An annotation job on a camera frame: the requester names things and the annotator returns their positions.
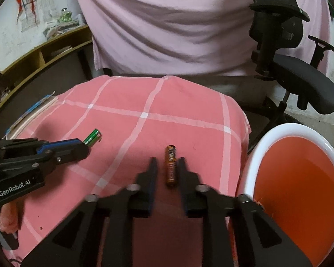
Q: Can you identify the green battery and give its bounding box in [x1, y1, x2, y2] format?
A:
[83, 128, 102, 148]

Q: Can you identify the white red trash bin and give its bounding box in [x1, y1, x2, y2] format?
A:
[237, 123, 334, 266]

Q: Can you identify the person's left hand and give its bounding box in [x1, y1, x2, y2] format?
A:
[0, 201, 18, 234]

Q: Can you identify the colourful children's book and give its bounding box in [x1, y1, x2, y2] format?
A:
[3, 92, 58, 140]

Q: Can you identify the pink checked tablecloth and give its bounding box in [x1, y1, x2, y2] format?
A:
[5, 76, 251, 266]

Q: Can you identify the pink hanging sheet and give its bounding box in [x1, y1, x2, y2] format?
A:
[72, 0, 331, 77]

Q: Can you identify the black office chair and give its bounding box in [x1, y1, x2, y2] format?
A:
[249, 0, 334, 115]

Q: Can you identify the wooden wall shelf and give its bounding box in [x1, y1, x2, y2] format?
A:
[0, 25, 93, 108]

